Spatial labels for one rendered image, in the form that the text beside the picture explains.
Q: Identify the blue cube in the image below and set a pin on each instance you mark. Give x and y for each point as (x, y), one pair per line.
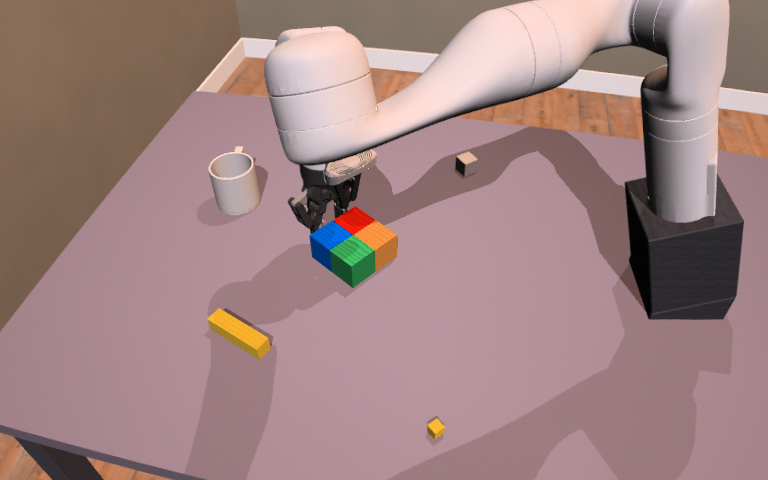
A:
(325, 239)

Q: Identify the green cube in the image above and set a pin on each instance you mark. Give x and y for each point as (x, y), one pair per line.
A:
(352, 261)

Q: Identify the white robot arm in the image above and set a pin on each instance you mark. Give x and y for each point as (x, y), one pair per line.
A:
(323, 100)

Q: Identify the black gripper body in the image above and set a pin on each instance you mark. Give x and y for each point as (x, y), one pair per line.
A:
(312, 180)

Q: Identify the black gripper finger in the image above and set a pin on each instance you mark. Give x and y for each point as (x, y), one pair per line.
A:
(345, 196)
(308, 219)

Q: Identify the grey cylinder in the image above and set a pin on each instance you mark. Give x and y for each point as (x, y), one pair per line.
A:
(234, 196)

